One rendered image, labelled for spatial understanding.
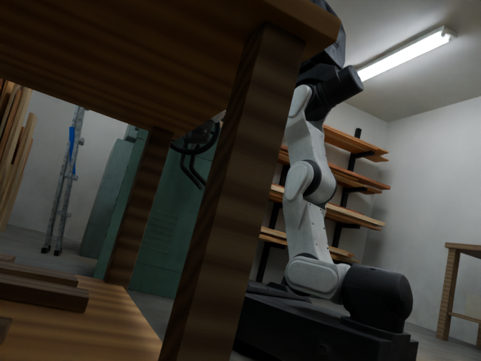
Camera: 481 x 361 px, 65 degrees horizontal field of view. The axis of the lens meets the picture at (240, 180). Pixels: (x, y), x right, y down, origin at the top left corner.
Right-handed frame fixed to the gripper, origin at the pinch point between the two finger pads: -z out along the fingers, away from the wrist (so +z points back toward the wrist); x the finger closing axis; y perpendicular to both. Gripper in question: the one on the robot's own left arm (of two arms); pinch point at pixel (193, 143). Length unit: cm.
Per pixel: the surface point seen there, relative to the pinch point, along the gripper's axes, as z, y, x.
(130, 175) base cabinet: -31.1, 5.7, -22.2
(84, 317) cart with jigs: 74, -88, -59
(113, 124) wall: -200, 193, 15
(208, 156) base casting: -20.8, 8.6, 16.5
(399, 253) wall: -206, -6, 336
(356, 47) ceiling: -50, 176, 247
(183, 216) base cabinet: -37.3, -16.4, 1.3
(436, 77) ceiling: -43, 132, 338
